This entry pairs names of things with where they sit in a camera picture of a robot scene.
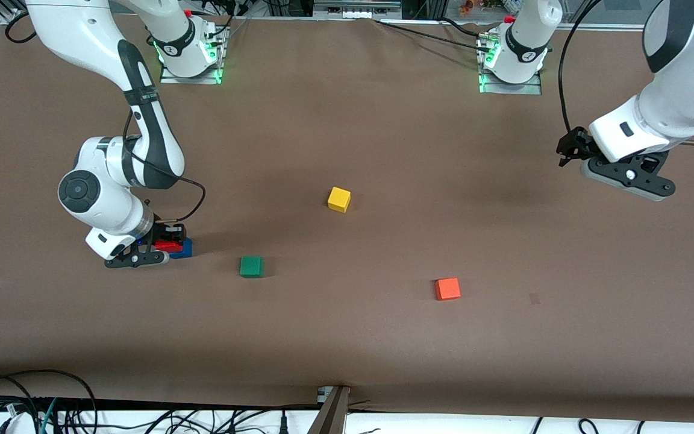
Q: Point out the paper table cover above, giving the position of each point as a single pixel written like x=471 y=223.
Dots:
x=347 y=337

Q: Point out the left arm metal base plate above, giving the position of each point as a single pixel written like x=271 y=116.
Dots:
x=534 y=90

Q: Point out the blue wooden block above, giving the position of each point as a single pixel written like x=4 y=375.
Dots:
x=183 y=252

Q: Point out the grey metal beam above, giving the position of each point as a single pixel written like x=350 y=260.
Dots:
x=332 y=416

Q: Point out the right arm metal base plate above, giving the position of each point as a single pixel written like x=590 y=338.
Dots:
x=169 y=79

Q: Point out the yellow wooden block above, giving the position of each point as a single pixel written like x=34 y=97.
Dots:
x=338 y=199

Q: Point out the grey power strip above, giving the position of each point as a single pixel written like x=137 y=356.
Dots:
x=356 y=13

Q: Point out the green wooden block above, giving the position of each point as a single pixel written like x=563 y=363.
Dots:
x=251 y=266

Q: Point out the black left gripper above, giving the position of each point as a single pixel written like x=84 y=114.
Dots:
x=573 y=144

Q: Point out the aluminium corner bracket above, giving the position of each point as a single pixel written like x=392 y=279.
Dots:
x=9 y=15

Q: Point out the orange decorative item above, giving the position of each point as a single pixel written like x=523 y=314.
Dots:
x=473 y=6

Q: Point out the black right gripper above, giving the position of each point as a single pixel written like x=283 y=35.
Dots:
x=161 y=233

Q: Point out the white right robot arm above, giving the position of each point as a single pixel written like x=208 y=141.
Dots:
x=103 y=193

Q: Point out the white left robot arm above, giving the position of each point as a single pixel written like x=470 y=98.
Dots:
x=684 y=90

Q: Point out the red wooden block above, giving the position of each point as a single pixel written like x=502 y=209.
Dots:
x=169 y=246

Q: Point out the aluminium frame rail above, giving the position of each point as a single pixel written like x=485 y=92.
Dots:
x=600 y=26

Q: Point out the black power plug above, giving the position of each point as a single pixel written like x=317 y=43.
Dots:
x=284 y=423

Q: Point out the orange wooden block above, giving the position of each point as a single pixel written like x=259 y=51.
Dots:
x=447 y=289

